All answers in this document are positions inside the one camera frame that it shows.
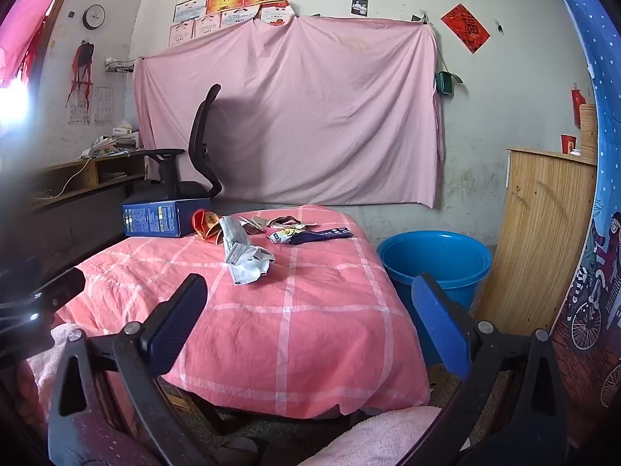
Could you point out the blue cardboard box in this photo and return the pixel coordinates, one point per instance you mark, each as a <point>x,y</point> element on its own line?
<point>155,218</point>

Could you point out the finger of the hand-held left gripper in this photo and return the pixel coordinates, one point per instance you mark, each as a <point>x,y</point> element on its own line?
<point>63,287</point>

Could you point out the wooden cabinet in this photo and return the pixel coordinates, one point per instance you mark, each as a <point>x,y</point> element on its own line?
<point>533,228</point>

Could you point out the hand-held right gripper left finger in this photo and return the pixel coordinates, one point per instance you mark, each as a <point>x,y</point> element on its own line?
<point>179,320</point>

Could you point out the red cup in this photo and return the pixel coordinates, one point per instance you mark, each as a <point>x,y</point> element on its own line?
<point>568,144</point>

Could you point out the small wall photo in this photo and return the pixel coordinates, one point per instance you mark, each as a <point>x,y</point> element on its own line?
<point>359,6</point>

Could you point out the pink wall sheet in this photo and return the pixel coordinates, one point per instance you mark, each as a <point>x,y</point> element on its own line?
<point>315,121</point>

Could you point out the dark blue wrapper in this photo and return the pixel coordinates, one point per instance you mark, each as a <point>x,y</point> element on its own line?
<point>322,234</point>

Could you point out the red hanging bag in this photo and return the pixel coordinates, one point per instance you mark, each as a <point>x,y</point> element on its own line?
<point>577,107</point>

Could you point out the wall calendar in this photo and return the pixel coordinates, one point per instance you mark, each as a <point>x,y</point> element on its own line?
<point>102,107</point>

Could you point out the pink fleece clothing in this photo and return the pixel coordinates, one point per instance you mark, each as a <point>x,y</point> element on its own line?
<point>388,432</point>

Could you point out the red paper poster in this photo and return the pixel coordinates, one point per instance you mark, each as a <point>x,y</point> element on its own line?
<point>465,26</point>

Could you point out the light wooden box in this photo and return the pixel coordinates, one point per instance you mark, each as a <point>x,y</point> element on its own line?
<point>588,131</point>

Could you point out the grey face mask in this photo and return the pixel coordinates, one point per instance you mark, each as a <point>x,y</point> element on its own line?
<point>237,252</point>

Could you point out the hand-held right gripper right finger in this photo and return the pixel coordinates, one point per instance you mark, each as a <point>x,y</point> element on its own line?
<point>439,325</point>

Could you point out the red packet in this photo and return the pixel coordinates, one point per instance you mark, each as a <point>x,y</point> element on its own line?
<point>206,225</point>

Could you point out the blue printed curtain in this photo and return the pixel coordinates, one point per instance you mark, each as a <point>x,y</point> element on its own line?
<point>606,155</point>

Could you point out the grey slipper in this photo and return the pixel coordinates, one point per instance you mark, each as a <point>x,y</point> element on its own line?
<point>242,449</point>

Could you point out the pink checked tablecloth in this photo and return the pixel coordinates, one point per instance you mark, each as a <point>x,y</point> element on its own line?
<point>291,325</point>

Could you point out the pink window curtain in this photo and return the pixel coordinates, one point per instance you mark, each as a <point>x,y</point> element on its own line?
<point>29,19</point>

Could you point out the round wall clock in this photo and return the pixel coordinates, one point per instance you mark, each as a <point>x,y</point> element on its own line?
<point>93,17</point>

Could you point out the silver brown wrapper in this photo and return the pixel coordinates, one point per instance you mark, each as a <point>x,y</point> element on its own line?
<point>284,220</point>

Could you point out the black wall hook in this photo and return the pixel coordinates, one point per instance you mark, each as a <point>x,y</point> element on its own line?
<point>499,27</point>

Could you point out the black office chair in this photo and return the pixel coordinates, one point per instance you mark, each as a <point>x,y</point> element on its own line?
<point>199,126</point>

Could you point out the wooden desk shelf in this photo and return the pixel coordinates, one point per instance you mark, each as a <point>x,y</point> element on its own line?
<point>92,174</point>

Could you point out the white yellow wrapper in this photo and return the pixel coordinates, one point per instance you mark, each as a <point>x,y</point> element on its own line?
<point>284,235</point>

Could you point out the pile of books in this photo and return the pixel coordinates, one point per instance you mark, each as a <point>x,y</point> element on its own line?
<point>111,143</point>

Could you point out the red hanging ornament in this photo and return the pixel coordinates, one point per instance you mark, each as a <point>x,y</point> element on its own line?
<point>82,58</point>

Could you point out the blue plastic bucket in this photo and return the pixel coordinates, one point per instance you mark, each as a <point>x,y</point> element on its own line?
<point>436,252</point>

